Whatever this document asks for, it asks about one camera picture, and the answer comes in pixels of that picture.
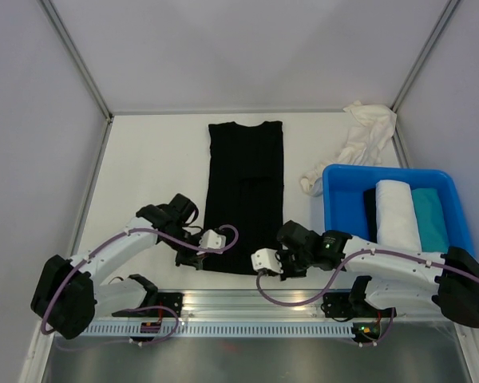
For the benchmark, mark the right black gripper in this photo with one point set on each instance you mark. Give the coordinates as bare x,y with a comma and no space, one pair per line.
287,273

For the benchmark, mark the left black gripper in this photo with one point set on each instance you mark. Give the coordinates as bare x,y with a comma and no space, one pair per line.
191,259

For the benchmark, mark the black t-shirt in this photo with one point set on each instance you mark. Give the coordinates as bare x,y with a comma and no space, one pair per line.
370,208
245,190

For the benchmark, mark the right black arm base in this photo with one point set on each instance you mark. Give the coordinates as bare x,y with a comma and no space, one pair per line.
342,308

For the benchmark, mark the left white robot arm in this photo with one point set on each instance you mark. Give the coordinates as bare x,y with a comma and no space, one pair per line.
72,292

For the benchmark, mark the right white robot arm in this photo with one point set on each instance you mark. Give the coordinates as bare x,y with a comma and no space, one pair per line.
448,282

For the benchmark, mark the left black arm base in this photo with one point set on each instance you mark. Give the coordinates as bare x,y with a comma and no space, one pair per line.
171,300

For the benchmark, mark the blue plastic bin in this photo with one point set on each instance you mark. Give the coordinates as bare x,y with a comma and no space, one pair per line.
344,186

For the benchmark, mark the rolled black t-shirt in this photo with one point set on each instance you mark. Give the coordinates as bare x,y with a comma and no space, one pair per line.
370,208

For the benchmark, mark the rolled white t-shirt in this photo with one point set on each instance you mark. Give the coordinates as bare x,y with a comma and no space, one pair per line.
397,225

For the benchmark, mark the rolled teal t-shirt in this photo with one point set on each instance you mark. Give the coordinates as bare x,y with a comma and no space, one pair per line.
431,220

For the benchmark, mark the crumpled cream t-shirt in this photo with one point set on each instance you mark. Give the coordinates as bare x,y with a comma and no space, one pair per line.
373,129

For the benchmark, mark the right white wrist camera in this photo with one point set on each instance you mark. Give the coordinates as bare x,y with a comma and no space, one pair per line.
266,260

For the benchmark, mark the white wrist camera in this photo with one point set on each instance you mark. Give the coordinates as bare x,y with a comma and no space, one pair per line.
212,240
266,260

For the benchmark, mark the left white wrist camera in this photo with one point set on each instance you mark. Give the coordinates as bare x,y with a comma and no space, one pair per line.
212,240

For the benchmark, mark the aluminium mounting rail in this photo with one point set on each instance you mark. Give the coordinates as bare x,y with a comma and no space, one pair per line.
255,305

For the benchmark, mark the slotted white cable duct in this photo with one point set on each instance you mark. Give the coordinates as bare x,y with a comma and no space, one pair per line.
130,328

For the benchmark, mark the left aluminium frame post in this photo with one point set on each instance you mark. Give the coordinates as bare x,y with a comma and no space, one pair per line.
50,11

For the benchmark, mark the aluminium frame post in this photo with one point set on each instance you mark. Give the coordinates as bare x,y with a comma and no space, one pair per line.
50,11
426,50

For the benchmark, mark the right aluminium frame post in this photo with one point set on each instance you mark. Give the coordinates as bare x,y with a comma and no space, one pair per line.
426,50

